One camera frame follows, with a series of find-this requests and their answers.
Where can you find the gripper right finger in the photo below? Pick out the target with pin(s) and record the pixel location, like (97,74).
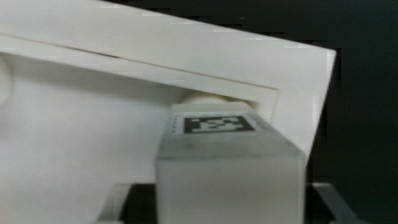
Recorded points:
(328,209)

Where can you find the white square table top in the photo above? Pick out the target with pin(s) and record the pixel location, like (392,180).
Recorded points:
(102,63)

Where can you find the white table leg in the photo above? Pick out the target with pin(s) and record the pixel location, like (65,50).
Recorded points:
(230,167)

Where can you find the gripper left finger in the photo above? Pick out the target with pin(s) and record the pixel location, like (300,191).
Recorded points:
(131,205)

